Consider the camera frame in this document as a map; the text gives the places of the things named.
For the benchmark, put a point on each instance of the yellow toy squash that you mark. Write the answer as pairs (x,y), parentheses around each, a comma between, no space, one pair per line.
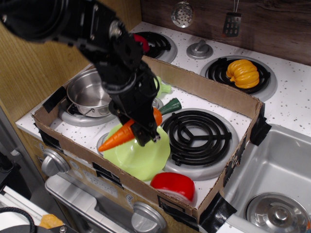
(243,73)

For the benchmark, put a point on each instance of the orange toy carrot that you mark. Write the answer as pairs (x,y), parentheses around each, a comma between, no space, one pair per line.
(125,134)

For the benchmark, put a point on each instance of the silver stove knob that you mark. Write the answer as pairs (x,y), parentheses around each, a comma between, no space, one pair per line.
(200,50)
(157,103)

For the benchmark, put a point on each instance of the small steel pot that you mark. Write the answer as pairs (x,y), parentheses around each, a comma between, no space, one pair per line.
(87,94)

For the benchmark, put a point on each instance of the brown cardboard fence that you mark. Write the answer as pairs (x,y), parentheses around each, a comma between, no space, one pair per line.
(179,215)

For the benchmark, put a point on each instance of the silver sink drain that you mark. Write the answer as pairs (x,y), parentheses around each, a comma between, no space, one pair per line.
(277,213)

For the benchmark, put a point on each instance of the green toy broccoli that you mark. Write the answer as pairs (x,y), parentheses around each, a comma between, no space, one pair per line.
(161,87)

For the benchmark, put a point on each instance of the silver left oven knob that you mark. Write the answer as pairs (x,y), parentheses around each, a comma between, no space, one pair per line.
(53,163)

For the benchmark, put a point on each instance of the black rear left burner coil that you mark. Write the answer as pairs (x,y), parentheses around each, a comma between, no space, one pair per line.
(158,44)

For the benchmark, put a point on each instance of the silver oven door handle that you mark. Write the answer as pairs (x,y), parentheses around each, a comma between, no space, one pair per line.
(91,211)

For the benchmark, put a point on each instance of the hanging silver slotted spatula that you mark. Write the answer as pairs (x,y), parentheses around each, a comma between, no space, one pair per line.
(232,24)

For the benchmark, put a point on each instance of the light green plastic plate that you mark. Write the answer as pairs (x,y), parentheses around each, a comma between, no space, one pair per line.
(142,163)

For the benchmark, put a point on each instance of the black rear right burner coil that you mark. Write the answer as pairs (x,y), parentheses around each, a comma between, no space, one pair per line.
(217,72)

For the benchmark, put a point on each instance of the silver rear stove knob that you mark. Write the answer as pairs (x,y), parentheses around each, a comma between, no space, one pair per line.
(200,50)

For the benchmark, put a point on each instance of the red toy cheese wedge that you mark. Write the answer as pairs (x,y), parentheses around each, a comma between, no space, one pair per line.
(174,185)

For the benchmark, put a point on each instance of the hanging silver strainer spoon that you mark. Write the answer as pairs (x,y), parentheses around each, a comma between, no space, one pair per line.
(182,14)

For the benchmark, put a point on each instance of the black front right burner coil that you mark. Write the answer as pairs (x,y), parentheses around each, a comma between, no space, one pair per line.
(197,138)

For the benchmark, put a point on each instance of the black burner coil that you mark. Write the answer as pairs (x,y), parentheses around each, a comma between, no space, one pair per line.
(197,138)
(158,44)
(217,72)

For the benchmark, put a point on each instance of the steel toy sink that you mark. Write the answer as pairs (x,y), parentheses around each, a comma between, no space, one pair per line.
(281,163)

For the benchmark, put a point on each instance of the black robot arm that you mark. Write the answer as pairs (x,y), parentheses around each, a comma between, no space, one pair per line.
(102,38)

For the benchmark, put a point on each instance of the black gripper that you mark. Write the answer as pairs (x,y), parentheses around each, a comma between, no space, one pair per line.
(132,93)

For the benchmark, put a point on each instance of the silver right oven knob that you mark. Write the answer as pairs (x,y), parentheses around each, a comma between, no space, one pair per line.
(146,219)

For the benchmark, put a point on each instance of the silver oven knob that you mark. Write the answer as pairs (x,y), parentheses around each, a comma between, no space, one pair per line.
(146,219)
(53,163)

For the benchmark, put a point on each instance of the silver centre stove knob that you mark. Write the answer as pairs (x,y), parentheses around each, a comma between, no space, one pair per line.
(157,103)

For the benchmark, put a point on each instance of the dark red toy cup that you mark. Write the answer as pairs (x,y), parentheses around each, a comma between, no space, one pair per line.
(142,41)

